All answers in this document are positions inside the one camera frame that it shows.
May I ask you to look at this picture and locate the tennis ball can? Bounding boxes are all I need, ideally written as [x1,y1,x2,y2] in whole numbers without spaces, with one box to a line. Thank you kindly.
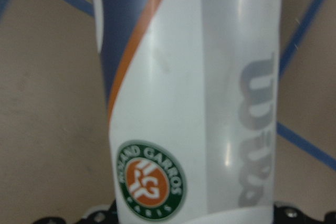
[92,0,281,223]

